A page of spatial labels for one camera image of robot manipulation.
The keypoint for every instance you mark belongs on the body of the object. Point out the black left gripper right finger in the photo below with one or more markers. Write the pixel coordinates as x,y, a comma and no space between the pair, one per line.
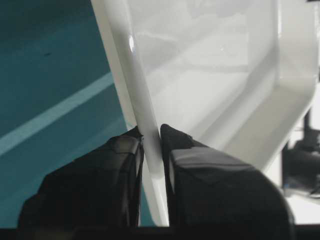
211,194

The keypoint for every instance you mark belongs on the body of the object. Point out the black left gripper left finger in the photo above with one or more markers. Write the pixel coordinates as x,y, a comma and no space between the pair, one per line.
101,189

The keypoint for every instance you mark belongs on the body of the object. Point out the white plastic case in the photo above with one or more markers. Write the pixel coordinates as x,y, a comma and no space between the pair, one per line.
236,75

